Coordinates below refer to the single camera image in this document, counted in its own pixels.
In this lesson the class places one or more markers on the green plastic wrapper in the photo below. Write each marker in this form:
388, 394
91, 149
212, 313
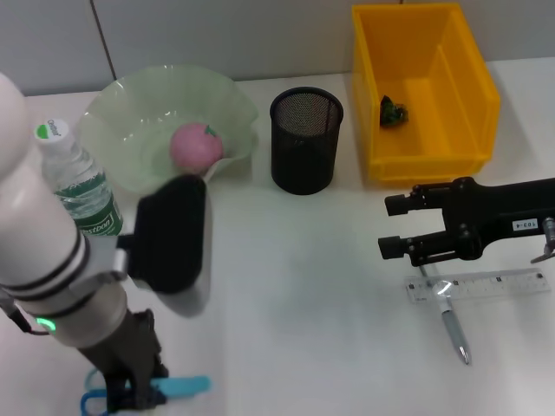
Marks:
392, 112

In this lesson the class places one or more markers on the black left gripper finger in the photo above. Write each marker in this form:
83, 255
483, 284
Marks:
158, 375
119, 394

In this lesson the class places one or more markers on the pale green wavy glass bowl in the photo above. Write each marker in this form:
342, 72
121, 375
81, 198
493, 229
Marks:
143, 104

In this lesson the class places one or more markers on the light blue scissors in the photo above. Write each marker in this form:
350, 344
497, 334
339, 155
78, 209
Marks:
93, 396

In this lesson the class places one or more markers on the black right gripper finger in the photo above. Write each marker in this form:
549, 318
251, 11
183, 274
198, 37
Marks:
390, 248
396, 204

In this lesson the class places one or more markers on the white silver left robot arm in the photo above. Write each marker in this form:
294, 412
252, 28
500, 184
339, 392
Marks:
34, 242

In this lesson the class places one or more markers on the transparent plastic ruler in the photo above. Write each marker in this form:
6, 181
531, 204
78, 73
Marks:
498, 286

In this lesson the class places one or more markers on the clear green-label water bottle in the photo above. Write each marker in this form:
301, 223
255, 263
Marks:
82, 182

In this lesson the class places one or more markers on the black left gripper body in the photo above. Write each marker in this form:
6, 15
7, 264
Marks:
126, 342

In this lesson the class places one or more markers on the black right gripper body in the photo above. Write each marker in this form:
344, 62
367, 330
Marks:
494, 208

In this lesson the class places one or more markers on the black mesh pen holder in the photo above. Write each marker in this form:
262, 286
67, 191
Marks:
303, 151

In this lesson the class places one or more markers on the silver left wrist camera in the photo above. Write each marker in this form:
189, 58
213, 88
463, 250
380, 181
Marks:
169, 234

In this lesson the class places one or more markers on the pink toy peach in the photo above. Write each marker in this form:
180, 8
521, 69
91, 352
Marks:
195, 147

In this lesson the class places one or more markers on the silver ballpoint pen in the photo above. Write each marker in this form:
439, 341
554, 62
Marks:
455, 333

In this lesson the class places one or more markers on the yellow plastic bin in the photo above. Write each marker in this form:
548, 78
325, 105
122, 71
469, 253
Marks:
451, 130

